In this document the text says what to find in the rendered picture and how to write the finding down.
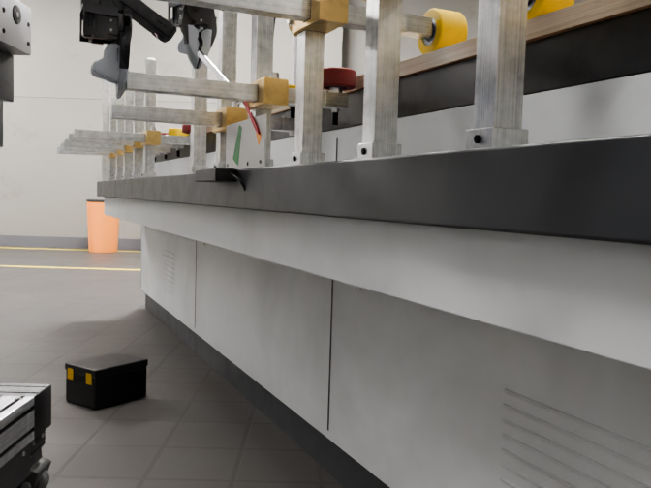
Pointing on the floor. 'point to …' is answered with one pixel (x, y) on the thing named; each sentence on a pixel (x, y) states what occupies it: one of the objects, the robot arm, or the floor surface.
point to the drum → (101, 228)
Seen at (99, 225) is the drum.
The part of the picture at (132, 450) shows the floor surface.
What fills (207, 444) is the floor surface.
